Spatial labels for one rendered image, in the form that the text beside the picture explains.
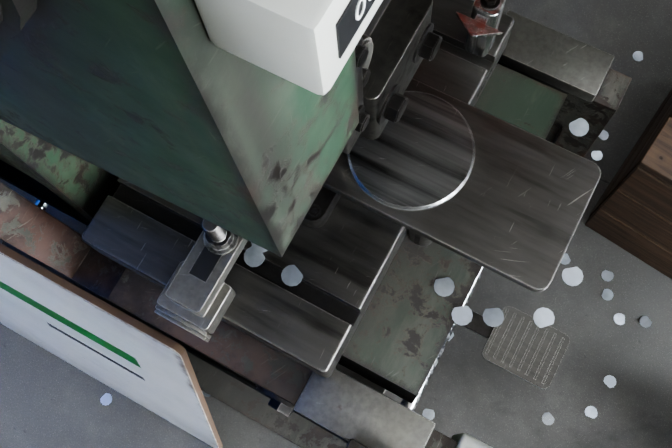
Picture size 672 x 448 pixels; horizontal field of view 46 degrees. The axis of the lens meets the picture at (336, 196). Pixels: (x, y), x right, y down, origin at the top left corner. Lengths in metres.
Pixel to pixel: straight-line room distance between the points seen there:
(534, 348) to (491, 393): 0.18
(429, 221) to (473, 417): 0.80
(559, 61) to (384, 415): 0.46
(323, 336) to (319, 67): 0.61
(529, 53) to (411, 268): 0.30
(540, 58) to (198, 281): 0.49
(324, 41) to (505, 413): 1.35
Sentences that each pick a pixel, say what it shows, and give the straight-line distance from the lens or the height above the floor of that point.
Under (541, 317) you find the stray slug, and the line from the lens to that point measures 0.88.
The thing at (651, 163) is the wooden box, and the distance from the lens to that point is 1.30.
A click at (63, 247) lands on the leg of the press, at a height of 0.63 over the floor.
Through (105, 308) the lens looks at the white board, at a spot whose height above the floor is 0.59.
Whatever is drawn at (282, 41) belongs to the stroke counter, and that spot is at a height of 1.32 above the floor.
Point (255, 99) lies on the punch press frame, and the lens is 0.30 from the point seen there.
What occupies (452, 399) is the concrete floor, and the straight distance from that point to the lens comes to 1.51.
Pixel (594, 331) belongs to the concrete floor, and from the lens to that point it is 1.57.
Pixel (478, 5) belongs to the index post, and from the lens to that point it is 0.84.
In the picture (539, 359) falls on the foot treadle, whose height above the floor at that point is 0.16.
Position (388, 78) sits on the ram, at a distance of 0.59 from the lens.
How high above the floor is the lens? 1.50
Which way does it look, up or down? 72 degrees down
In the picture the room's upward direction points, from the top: 9 degrees counter-clockwise
